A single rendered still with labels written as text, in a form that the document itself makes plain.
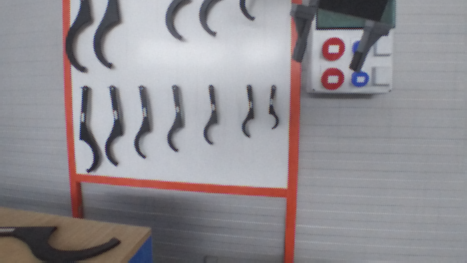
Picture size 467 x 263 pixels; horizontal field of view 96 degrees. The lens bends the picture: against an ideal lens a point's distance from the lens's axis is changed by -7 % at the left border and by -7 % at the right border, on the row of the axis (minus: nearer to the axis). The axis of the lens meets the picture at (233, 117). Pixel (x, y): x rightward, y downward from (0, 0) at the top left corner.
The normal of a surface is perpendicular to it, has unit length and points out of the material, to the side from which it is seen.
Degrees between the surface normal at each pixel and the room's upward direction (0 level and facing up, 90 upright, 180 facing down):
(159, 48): 90
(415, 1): 90
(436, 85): 90
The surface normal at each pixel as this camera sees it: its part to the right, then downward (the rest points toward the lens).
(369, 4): 0.07, 0.47
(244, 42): -0.15, 0.07
